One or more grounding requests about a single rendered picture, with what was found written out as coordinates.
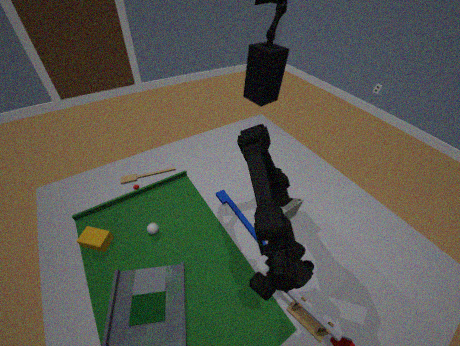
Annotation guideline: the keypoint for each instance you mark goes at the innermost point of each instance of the green flat mat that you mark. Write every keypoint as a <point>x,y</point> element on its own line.
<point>221,309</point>

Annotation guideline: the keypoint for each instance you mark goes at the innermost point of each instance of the yellow block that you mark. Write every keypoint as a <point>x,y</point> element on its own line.
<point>95,238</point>

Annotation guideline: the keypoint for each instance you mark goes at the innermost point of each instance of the white golf ball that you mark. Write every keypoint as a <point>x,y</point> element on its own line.
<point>152,228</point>

